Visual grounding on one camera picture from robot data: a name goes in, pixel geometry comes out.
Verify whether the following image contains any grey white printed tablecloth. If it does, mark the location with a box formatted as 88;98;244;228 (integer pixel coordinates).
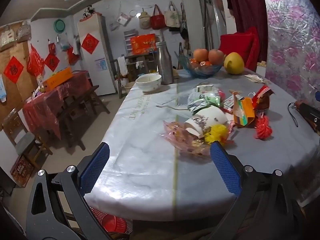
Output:
84;67;320;222

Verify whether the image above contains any light blue cloth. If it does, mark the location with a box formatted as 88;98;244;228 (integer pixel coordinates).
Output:
0;79;7;103

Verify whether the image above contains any yellow pomelo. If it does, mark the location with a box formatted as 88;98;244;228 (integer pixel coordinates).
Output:
223;52;245;75

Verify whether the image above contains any beige bag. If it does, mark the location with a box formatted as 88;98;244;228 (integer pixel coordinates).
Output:
139;8;151;29

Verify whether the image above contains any white shelf rack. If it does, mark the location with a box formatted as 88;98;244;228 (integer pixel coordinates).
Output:
124;29;138;55

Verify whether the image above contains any blue glass fruit bowl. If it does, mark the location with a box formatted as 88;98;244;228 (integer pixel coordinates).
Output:
175;51;223;78

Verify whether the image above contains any brown wooden board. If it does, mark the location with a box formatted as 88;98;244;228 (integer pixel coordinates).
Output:
0;22;38;130

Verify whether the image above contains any large red diamond paper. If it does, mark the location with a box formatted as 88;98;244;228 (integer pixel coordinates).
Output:
3;56;25;83

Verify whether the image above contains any clear plastic bag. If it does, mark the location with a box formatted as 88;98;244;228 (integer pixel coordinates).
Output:
116;12;130;27

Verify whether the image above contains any green plastic basin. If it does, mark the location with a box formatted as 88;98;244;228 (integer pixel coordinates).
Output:
53;19;67;34

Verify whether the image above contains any wooden chair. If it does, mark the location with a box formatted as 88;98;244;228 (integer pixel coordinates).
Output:
2;109;53;170

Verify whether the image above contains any yellow artificial flower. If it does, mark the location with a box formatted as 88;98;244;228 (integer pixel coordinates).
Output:
204;124;229;144

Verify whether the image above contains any white refrigerator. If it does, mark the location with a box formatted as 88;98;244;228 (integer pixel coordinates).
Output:
77;14;117;97

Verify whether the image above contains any white ceramic bowl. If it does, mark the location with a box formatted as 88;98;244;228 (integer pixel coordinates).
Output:
135;74;162;93

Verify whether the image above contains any red plastic basket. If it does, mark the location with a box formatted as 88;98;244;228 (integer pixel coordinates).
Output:
89;206;133;234

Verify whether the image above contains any red gift box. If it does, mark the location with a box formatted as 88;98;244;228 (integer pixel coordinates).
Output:
130;33;157;55

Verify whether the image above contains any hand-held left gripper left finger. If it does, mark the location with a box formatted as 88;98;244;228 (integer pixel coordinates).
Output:
25;142;111;240

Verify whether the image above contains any panda plush toy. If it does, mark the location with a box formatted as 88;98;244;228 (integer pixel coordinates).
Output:
82;6;95;19

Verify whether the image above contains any steel thermos bottle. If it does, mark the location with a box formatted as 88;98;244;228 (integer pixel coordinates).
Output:
155;42;174;85

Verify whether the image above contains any red tote bag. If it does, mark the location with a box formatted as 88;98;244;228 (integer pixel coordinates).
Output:
150;4;167;30

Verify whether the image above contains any red printed carton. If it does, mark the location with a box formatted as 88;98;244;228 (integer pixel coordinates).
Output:
9;155;34;188

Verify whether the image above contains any pink plastic wrapper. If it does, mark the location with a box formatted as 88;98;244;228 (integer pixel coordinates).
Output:
160;120;235;158

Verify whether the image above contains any white ceramic mug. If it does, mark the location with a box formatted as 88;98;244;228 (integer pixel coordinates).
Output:
184;106;228;138

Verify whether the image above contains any pile of orange wrapped candies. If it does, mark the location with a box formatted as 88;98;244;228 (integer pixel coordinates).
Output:
189;58;213;67

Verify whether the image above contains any clear plastic wrapper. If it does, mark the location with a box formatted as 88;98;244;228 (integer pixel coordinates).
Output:
244;74;272;85

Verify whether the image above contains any floral plastic sheet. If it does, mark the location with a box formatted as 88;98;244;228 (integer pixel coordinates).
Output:
260;0;320;100

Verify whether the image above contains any red mesh net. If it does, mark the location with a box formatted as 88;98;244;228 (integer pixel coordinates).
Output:
254;115;273;140

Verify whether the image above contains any dark red curtain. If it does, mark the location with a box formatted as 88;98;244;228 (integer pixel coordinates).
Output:
224;0;269;63

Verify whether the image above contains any orange medicine box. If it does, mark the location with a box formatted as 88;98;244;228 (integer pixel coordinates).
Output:
231;90;256;127

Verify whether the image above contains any red apple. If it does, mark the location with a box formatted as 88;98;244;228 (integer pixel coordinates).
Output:
208;49;225;65
192;48;209;63

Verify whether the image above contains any white medicine box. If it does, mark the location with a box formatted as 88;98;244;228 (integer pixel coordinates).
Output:
222;96;235;110

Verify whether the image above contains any blue white paper sheet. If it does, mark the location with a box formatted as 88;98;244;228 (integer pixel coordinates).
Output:
94;58;107;72

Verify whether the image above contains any orange carton box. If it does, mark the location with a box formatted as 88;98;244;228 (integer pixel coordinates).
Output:
42;67;73;91

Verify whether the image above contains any black bag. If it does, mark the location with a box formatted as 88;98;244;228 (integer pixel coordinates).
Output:
180;2;189;39

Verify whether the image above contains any pile of small colourful packets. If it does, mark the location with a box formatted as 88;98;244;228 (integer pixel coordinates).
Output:
31;75;47;98

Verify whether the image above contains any red cushion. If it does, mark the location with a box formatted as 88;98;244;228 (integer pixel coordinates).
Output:
219;26;262;72

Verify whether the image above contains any white cloth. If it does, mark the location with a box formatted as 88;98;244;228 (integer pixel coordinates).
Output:
117;56;128;77

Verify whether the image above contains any clear plastic pouch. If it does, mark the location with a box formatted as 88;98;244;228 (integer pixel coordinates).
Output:
0;26;15;52
16;21;32;42

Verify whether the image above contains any red covered side table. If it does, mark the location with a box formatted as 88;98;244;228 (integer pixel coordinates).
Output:
22;70;92;140

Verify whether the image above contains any canvas tote bag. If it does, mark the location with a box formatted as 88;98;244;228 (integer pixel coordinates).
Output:
164;1;181;28

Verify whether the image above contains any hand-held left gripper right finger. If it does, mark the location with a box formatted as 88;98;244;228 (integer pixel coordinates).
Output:
210;141;304;240

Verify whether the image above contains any green white plastic bag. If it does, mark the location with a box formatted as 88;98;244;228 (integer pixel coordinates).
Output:
187;82;225;113

